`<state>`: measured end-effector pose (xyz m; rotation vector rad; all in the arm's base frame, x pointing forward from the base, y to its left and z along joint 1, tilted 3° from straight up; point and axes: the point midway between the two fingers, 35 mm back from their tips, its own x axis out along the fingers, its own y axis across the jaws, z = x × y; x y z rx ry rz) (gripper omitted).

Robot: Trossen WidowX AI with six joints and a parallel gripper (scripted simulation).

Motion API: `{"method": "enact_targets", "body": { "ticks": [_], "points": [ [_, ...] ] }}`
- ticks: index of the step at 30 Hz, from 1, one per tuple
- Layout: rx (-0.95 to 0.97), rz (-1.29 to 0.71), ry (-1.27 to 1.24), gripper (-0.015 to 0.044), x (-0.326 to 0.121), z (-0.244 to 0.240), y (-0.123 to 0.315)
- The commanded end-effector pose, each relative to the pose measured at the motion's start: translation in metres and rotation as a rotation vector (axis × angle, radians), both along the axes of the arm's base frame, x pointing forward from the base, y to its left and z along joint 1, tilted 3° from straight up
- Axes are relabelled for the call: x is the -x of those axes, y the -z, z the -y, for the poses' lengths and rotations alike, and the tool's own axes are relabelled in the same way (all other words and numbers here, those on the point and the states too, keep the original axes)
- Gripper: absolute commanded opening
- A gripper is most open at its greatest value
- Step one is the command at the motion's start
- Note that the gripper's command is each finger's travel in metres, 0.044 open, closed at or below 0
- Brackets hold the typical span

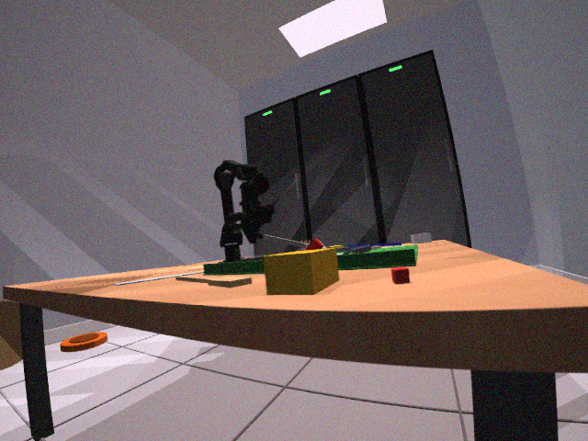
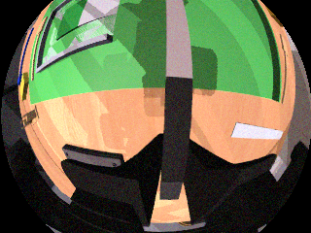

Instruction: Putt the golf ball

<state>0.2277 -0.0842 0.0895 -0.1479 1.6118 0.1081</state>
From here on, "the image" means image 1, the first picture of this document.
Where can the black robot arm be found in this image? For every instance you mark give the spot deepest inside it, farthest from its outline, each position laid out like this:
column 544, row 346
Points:
column 256, row 184

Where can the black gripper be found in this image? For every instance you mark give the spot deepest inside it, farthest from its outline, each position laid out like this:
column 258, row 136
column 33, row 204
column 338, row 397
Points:
column 248, row 224

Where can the olive-brown box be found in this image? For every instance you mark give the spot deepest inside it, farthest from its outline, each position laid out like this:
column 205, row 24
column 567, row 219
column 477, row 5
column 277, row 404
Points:
column 301, row 273

